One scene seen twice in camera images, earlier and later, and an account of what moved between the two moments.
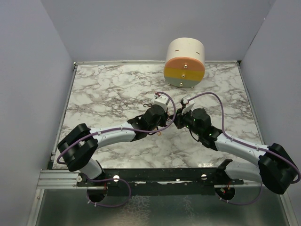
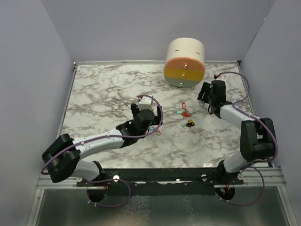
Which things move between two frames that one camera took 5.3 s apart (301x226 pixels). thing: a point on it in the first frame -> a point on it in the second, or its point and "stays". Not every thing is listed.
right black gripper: (179, 117) -> (206, 88)
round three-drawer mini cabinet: (185, 63) stays
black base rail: (161, 181) stays
